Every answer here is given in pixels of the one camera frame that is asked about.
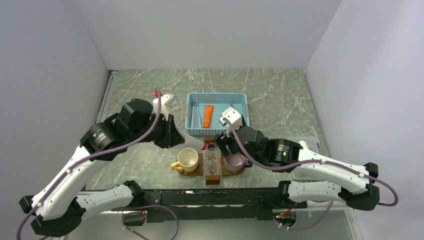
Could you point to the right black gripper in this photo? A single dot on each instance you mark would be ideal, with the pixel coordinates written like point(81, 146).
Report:
point(222, 140)

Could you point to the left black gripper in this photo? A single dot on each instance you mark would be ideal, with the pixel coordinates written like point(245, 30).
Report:
point(171, 136)

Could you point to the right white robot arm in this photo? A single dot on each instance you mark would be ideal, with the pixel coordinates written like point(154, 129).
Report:
point(315, 177)

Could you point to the light blue toothbrush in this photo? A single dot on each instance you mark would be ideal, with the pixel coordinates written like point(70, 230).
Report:
point(199, 116)

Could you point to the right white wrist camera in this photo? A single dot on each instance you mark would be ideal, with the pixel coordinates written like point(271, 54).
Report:
point(234, 117)

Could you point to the light blue plastic basket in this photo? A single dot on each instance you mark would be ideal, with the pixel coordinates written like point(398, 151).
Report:
point(221, 101)

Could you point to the clear plastic container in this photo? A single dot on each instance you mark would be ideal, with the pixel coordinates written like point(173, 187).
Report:
point(309, 147)

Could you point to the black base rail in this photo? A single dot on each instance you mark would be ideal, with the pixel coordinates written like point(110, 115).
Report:
point(259, 203)

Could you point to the aluminium frame rail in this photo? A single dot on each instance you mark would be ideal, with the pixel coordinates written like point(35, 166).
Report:
point(102, 115)

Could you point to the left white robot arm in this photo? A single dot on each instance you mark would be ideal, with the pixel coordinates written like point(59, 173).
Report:
point(58, 209)

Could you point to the orange toothpaste tube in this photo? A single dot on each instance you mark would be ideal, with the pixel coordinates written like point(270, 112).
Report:
point(208, 111)

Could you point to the brown oval wooden tray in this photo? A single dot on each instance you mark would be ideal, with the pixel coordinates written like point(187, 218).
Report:
point(199, 169)

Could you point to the mauve ceramic cup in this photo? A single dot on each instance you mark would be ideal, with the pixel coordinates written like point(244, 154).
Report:
point(234, 163)

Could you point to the yellow ceramic mug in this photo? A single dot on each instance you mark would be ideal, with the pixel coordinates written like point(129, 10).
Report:
point(187, 160)

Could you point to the clear holder with brown ends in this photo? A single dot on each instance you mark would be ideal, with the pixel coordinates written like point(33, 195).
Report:
point(212, 167)

